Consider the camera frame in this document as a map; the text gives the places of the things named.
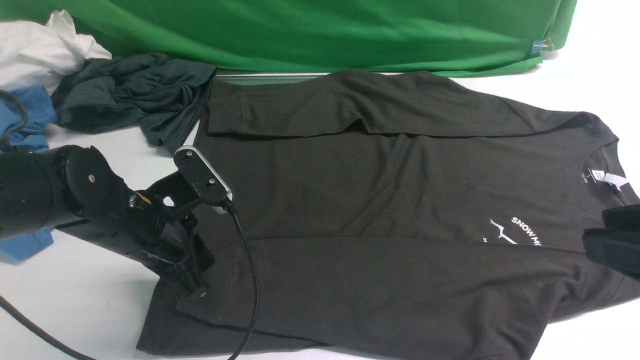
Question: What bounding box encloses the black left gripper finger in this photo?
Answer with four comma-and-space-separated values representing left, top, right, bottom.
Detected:
187, 285, 210, 300

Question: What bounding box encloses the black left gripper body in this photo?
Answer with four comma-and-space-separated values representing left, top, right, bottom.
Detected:
55, 172, 214, 293

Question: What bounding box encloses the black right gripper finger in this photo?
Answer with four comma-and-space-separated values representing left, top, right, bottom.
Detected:
582, 204, 640, 281

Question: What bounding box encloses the gray long-sleeved shirt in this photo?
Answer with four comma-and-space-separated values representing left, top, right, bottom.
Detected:
136, 69, 640, 360

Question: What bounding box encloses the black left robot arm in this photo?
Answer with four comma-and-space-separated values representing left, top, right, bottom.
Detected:
1, 145, 220, 298

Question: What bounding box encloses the dark teal crumpled shirt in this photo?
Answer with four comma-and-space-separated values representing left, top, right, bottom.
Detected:
51, 52, 218, 154

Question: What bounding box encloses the blue crumpled shirt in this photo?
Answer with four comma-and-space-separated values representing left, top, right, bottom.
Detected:
0, 84, 57, 264

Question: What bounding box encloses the white crumpled shirt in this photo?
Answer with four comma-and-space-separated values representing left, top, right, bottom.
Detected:
0, 10, 112, 94

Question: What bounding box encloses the blue binder clip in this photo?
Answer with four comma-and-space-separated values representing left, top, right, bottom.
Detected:
529, 38, 555, 58

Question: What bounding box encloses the green backdrop cloth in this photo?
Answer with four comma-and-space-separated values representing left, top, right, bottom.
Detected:
1, 0, 578, 78

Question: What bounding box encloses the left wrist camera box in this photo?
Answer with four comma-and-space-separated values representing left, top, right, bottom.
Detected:
173, 145, 233, 215

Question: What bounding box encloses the black camera cable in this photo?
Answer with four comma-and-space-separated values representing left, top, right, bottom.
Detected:
221, 199, 261, 360

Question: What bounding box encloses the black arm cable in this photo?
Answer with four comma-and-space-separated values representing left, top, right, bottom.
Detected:
0, 295, 96, 360

